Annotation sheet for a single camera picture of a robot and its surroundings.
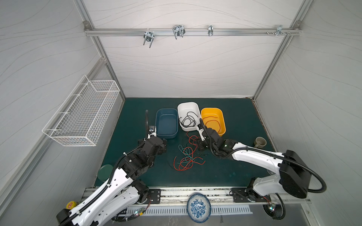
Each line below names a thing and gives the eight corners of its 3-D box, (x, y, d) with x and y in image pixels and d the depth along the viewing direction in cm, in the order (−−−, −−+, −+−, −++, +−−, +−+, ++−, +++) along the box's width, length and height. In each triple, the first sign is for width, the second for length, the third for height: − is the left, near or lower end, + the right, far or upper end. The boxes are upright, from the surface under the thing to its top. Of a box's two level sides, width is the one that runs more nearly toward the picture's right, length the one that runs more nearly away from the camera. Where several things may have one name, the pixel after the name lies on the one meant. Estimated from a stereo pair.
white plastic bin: (177, 131, 103) (176, 125, 96) (178, 108, 118) (177, 101, 111) (201, 132, 103) (202, 125, 96) (199, 108, 118) (199, 101, 111)
